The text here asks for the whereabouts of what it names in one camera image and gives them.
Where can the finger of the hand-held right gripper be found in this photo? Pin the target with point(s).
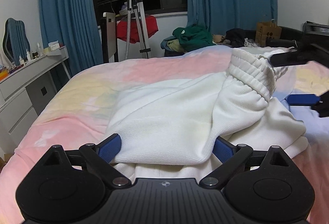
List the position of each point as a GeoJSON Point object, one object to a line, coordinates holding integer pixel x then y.
{"type": "Point", "coordinates": [290, 58]}
{"type": "Point", "coordinates": [303, 99]}

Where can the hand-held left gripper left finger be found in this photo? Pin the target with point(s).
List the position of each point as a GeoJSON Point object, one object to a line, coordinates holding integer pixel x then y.
{"type": "Point", "coordinates": [110, 148]}

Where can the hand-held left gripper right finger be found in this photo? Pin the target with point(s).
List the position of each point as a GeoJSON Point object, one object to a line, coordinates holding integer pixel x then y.
{"type": "Point", "coordinates": [222, 149]}

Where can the dark clothes pile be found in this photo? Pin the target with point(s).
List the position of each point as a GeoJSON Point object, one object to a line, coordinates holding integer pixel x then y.
{"type": "Point", "coordinates": [236, 34]}

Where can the beige clothes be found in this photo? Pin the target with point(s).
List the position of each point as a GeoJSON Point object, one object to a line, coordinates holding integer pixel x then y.
{"type": "Point", "coordinates": [219, 39]}

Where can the black sofa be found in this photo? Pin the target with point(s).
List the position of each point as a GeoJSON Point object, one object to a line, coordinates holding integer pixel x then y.
{"type": "Point", "coordinates": [289, 33]}

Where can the brown paper bag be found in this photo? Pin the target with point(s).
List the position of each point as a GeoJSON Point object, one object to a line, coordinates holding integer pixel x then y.
{"type": "Point", "coordinates": [267, 33]}

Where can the printed white cloth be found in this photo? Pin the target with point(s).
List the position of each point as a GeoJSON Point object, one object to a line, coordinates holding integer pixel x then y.
{"type": "Point", "coordinates": [250, 43]}

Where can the pastel bed blanket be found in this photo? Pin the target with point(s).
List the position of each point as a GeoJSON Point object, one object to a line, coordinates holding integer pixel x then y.
{"type": "Point", "coordinates": [90, 80]}

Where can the green hoodie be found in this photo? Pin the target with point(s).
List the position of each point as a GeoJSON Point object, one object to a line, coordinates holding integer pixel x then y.
{"type": "Point", "coordinates": [192, 38]}

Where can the cardboard box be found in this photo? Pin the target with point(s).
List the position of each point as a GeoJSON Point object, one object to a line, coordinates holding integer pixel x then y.
{"type": "Point", "coordinates": [3, 161]}

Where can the yellow green cloth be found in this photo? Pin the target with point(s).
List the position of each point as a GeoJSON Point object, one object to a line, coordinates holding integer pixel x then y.
{"type": "Point", "coordinates": [174, 46]}

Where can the white panel appliance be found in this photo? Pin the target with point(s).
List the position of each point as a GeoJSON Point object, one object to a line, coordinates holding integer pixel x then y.
{"type": "Point", "coordinates": [111, 33]}

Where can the white dressing table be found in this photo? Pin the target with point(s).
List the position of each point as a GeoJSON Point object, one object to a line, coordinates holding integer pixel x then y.
{"type": "Point", "coordinates": [15, 80]}

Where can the white tissue box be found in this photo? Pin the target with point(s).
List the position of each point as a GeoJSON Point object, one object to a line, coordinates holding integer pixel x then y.
{"type": "Point", "coordinates": [54, 45]}

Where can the garment steamer stand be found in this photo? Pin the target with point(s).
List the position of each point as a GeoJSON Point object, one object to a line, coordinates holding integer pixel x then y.
{"type": "Point", "coordinates": [142, 33]}

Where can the white pump bottle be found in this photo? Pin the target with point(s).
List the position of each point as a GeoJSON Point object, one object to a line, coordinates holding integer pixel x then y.
{"type": "Point", "coordinates": [38, 49]}

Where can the small white bottle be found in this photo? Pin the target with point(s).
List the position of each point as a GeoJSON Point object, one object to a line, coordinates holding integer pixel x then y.
{"type": "Point", "coordinates": [28, 54]}

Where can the red garment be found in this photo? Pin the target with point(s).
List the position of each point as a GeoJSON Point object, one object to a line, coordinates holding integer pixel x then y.
{"type": "Point", "coordinates": [151, 27]}

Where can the wavy framed mirror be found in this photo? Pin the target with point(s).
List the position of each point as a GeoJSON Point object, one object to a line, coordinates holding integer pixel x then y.
{"type": "Point", "coordinates": [16, 38]}

